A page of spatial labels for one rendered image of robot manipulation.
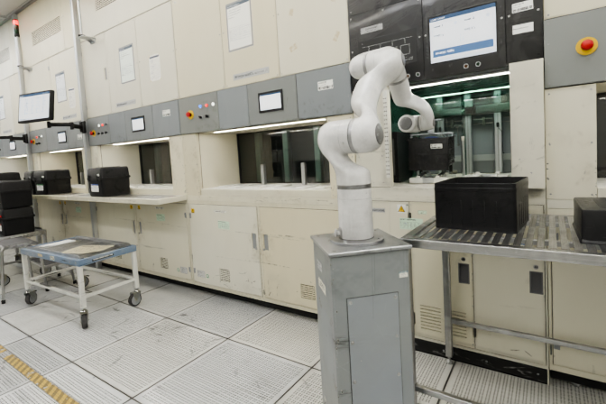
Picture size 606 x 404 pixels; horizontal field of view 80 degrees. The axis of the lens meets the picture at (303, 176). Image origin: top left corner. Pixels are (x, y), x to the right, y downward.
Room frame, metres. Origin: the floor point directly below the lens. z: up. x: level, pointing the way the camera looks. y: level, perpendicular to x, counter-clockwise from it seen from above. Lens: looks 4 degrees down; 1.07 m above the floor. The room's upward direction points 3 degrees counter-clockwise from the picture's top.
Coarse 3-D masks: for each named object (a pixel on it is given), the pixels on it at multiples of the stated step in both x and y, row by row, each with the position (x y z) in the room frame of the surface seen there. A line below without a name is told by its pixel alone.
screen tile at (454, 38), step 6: (432, 24) 1.76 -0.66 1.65; (438, 24) 1.74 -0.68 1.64; (444, 24) 1.73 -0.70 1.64; (450, 24) 1.71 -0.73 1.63; (456, 24) 1.70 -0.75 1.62; (432, 30) 1.76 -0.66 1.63; (438, 30) 1.74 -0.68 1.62; (444, 30) 1.73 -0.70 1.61; (450, 30) 1.71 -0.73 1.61; (456, 30) 1.70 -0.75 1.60; (444, 36) 1.73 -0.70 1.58; (450, 36) 1.71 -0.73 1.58; (456, 36) 1.70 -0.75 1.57; (438, 42) 1.74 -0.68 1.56; (444, 42) 1.73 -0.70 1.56; (450, 42) 1.71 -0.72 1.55; (456, 42) 1.70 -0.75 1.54
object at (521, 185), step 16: (448, 192) 1.33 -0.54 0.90; (464, 192) 1.30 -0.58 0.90; (480, 192) 1.26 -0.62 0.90; (496, 192) 1.23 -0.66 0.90; (512, 192) 1.20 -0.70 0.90; (448, 208) 1.33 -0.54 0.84; (464, 208) 1.30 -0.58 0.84; (480, 208) 1.26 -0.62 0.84; (496, 208) 1.23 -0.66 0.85; (512, 208) 1.20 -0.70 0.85; (448, 224) 1.34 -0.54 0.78; (464, 224) 1.30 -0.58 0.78; (480, 224) 1.27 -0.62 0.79; (496, 224) 1.23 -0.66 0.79; (512, 224) 1.20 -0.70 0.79
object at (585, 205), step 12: (576, 204) 1.18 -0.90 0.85; (588, 204) 1.13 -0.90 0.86; (600, 204) 1.11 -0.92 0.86; (576, 216) 1.18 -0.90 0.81; (588, 216) 1.04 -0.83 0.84; (600, 216) 1.02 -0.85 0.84; (576, 228) 1.19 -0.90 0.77; (588, 228) 1.04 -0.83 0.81; (600, 228) 1.02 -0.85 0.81; (588, 240) 1.04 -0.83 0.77; (600, 240) 1.02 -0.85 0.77
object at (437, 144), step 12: (432, 132) 2.03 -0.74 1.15; (420, 144) 1.99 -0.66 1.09; (432, 144) 1.96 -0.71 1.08; (444, 144) 1.93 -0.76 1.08; (420, 156) 2.00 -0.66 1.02; (432, 156) 1.96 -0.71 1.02; (444, 156) 1.93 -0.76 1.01; (420, 168) 2.00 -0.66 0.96; (432, 168) 1.97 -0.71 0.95; (444, 168) 1.94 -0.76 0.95
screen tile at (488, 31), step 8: (472, 16) 1.66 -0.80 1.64; (480, 16) 1.64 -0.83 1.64; (464, 24) 1.68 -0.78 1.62; (472, 24) 1.66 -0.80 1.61; (488, 24) 1.62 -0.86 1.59; (464, 32) 1.68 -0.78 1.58; (472, 32) 1.66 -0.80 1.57; (480, 32) 1.64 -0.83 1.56; (488, 32) 1.62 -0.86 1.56; (464, 40) 1.68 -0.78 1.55
